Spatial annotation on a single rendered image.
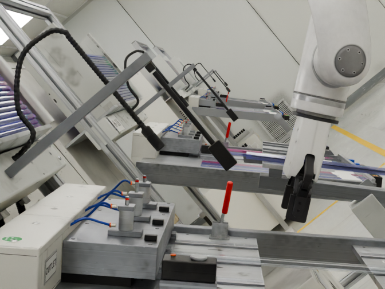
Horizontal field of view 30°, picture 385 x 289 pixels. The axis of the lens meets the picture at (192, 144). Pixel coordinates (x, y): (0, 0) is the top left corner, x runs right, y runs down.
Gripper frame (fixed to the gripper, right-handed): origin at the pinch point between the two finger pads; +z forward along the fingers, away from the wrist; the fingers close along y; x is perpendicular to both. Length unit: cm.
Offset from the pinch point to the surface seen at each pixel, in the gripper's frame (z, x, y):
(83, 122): 3, -53, -92
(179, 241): 12.1, -17.1, -11.8
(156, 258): 8.1, -19.3, 16.9
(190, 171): 11, -20, -96
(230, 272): 10.8, -8.1, 5.5
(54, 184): 8.7, -43.2, -21.0
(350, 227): 59, 81, -337
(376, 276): 7.4, 15.0, 1.6
